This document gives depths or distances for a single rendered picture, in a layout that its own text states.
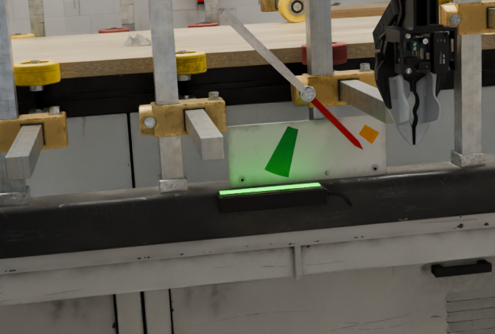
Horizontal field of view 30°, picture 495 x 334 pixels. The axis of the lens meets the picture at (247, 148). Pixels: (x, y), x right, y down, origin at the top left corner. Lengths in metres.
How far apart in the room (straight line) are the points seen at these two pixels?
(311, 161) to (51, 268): 0.45
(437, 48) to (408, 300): 0.87
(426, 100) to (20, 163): 0.52
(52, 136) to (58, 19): 7.21
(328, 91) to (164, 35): 0.27
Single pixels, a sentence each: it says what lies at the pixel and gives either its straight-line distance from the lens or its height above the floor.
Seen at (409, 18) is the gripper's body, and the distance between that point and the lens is 1.12.
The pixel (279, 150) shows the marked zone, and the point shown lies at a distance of 1.48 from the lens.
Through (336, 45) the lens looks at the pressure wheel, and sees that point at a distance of 1.61.
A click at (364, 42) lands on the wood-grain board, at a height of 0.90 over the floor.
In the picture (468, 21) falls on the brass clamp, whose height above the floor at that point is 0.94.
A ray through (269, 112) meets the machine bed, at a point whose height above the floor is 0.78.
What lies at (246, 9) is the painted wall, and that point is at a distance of 8.77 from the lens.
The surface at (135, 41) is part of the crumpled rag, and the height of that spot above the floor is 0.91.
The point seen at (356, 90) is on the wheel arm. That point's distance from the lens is 1.39.
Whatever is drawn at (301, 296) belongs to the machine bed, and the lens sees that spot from 1.84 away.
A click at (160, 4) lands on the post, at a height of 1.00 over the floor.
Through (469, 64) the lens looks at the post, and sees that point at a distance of 1.56.
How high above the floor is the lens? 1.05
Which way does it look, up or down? 11 degrees down
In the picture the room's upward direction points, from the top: 3 degrees counter-clockwise
